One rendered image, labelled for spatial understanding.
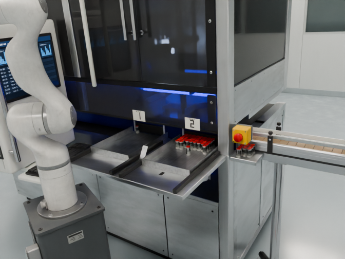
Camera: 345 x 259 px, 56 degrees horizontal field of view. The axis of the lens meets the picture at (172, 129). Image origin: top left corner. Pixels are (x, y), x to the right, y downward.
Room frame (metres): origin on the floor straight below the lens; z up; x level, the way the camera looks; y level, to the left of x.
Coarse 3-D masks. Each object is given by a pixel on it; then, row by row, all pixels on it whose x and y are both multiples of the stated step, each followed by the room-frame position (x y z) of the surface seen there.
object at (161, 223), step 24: (264, 120) 1.87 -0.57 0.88; (72, 168) 2.08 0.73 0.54; (240, 168) 1.53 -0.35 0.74; (264, 168) 1.87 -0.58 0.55; (24, 192) 2.50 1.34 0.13; (96, 192) 1.96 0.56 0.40; (120, 192) 1.83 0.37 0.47; (144, 192) 1.71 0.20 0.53; (240, 192) 1.53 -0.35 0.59; (264, 192) 1.89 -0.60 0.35; (120, 216) 1.84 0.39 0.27; (144, 216) 1.72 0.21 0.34; (168, 216) 1.61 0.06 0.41; (192, 216) 1.52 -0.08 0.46; (216, 216) 1.44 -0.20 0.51; (240, 216) 1.53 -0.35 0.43; (264, 216) 1.91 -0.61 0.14; (144, 240) 1.74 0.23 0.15; (168, 240) 1.62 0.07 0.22; (192, 240) 1.53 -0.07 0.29; (216, 240) 1.44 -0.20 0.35; (240, 240) 1.54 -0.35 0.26
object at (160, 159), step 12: (168, 144) 1.54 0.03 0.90; (156, 156) 1.45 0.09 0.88; (168, 156) 1.44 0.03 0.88; (180, 156) 1.43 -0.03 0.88; (192, 156) 1.42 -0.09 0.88; (204, 156) 1.41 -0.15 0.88; (156, 168) 1.32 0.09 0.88; (168, 168) 1.28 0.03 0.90; (180, 168) 1.24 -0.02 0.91; (192, 168) 1.24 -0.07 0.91
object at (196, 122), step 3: (186, 117) 1.52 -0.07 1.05; (186, 120) 1.52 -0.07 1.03; (189, 120) 1.51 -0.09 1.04; (195, 120) 1.49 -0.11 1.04; (198, 120) 1.48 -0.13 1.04; (186, 123) 1.52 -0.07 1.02; (189, 123) 1.51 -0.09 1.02; (195, 123) 1.49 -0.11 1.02; (198, 123) 1.48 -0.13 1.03; (186, 126) 1.52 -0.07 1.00; (189, 126) 1.51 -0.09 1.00; (195, 126) 1.49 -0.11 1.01; (198, 126) 1.48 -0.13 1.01; (195, 129) 1.49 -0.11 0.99; (198, 129) 1.48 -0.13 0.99
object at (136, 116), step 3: (132, 111) 1.72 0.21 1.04; (135, 111) 1.71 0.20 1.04; (138, 111) 1.70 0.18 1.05; (141, 111) 1.68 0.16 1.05; (135, 114) 1.71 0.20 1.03; (138, 114) 1.70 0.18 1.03; (141, 114) 1.69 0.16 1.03; (144, 114) 1.67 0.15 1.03; (135, 117) 1.71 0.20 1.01; (138, 117) 1.70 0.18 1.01; (141, 117) 1.69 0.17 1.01; (144, 117) 1.67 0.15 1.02; (138, 120) 1.70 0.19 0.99; (141, 120) 1.69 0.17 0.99; (144, 120) 1.68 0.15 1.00
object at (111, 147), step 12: (120, 132) 1.74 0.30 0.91; (132, 132) 1.81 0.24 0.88; (96, 144) 1.59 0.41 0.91; (108, 144) 1.64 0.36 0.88; (120, 144) 1.63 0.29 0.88; (132, 144) 1.62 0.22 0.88; (144, 144) 1.61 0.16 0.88; (108, 156) 1.49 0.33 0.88; (120, 156) 1.44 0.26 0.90; (132, 156) 1.43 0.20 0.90
